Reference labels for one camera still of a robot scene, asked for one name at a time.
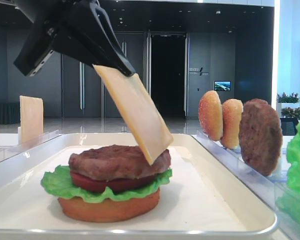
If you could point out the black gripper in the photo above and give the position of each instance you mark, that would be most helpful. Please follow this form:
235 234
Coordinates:
82 34

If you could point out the orange cheese slice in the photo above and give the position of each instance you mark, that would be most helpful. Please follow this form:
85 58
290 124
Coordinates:
138 111
31 117

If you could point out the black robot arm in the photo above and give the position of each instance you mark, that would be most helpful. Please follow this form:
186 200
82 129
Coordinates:
79 29

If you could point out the brown meat patty on stack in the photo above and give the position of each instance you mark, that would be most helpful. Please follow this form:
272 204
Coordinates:
117 162

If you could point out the red tomato slice on stack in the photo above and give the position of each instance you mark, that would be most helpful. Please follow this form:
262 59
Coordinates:
117 185

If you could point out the green lettuce leaf on stack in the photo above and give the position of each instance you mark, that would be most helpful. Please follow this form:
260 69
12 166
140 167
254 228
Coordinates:
59 184

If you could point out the brown meat patty upright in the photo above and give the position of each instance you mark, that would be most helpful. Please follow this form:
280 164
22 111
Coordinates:
260 136

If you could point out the green lettuce leaf upright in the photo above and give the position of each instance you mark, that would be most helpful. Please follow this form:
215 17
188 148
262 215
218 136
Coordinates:
298 160

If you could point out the bun half far right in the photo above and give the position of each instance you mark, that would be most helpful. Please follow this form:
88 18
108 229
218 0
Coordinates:
210 115

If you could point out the bun half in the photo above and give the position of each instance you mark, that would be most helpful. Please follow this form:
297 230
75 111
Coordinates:
210 115
232 113

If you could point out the bun half near right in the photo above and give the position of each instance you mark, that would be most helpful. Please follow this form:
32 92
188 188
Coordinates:
232 113

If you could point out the bottom bun on tray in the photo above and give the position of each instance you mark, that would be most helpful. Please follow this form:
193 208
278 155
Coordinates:
108 211

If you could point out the white rectangular metal tray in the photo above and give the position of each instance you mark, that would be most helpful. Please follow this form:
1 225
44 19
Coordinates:
203 201

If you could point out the flower planter box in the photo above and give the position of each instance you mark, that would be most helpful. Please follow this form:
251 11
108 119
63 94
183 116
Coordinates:
288 105

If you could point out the wall display screen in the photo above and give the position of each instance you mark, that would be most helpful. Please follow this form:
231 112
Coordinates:
222 86

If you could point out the clear left long rail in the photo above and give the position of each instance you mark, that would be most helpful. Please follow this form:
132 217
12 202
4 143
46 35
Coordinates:
10 145

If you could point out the clear long rail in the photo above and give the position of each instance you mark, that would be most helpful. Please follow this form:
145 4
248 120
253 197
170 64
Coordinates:
272 190
10 145

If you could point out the clear right long rail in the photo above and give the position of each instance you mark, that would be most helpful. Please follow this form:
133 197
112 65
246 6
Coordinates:
272 190

